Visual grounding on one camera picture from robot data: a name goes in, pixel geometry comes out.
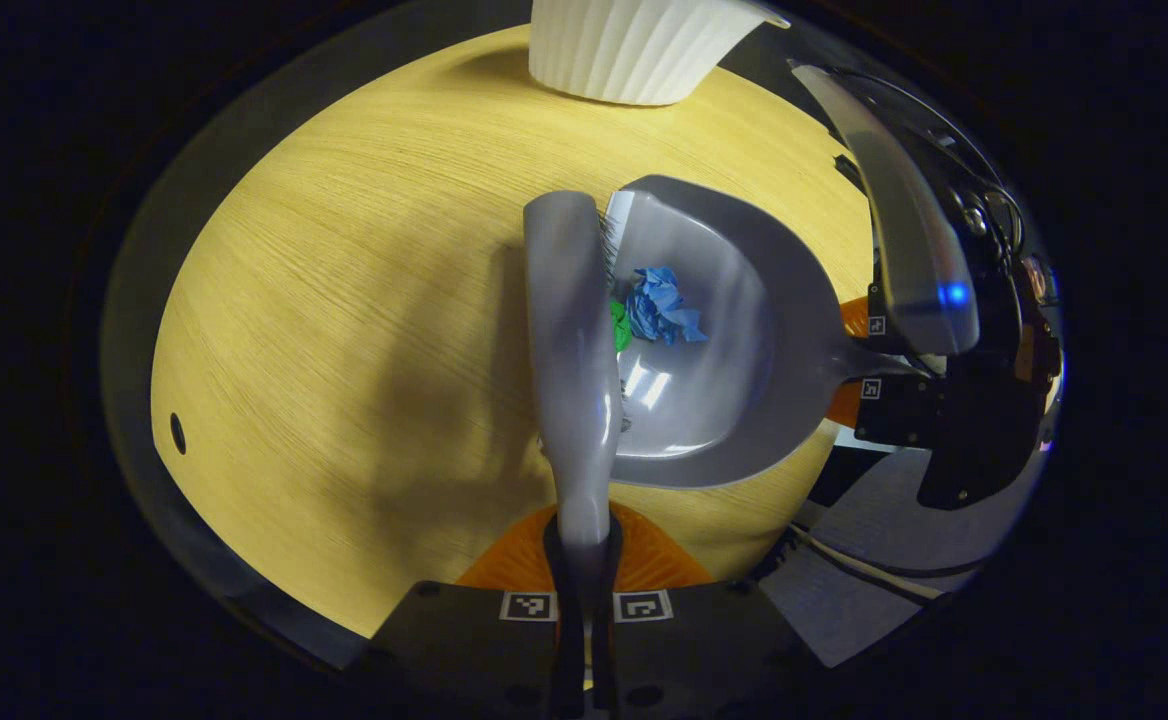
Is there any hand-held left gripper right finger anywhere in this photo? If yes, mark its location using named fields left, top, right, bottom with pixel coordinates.
left=594, top=505, right=825, bottom=720

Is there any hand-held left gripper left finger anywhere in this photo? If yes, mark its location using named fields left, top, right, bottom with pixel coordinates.
left=369, top=505, right=585, bottom=720

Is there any grey plastic dustpan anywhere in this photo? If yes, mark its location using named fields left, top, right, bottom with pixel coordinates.
left=604, top=175, right=930, bottom=489

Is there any blue paper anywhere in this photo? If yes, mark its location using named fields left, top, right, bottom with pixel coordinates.
left=626, top=266, right=709, bottom=346

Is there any small grey broom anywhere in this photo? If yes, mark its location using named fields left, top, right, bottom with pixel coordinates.
left=522, top=190, right=635, bottom=601

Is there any white ribbed garbage bin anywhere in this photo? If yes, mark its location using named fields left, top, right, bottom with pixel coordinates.
left=529, top=0, right=790, bottom=107

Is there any wooden desktop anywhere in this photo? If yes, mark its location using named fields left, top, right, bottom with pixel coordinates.
left=151, top=25, right=880, bottom=638

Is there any white cable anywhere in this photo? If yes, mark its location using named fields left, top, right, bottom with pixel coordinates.
left=789, top=525, right=945, bottom=601

